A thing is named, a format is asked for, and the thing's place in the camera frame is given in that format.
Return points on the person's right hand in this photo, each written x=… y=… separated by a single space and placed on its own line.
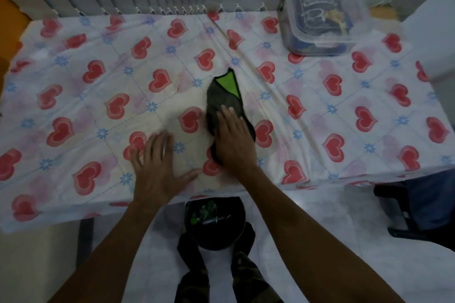
x=234 y=143

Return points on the person's left hand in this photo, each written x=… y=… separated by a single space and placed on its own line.
x=158 y=173

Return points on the person's left middle finger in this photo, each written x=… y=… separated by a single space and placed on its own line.
x=157 y=145

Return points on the person's left thumb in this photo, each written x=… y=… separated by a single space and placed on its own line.
x=187 y=177

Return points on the person's right fingers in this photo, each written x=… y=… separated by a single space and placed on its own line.
x=230 y=121

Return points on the person's left little finger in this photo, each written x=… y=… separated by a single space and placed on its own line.
x=136 y=161

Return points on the dark sock with green lining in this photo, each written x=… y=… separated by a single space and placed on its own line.
x=221 y=96

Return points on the person's left forearm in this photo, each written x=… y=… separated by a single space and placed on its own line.
x=113 y=253

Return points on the person's right forearm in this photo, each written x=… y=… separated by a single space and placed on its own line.
x=309 y=239

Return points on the green items in bucket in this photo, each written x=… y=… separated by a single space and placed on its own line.
x=202 y=211

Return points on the black round bucket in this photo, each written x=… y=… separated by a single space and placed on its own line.
x=213 y=235

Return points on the white tablecloth with red hearts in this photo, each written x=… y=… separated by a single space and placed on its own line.
x=320 y=107

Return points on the dark table leg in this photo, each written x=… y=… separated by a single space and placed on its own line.
x=84 y=242

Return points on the person's left leg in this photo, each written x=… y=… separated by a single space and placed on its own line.
x=193 y=278

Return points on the person's leg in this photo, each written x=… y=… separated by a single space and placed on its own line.
x=193 y=278
x=248 y=278

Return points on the person's right leg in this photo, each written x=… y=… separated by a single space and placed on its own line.
x=248 y=278

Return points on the dark blue clothes in container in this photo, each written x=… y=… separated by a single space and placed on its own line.
x=312 y=18

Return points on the clear plastic lidded container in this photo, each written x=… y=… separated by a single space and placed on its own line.
x=323 y=15

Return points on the orange panel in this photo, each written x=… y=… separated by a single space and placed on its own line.
x=12 y=25

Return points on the black chair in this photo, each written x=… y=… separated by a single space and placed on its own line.
x=416 y=203

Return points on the white board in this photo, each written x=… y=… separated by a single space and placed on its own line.
x=432 y=29

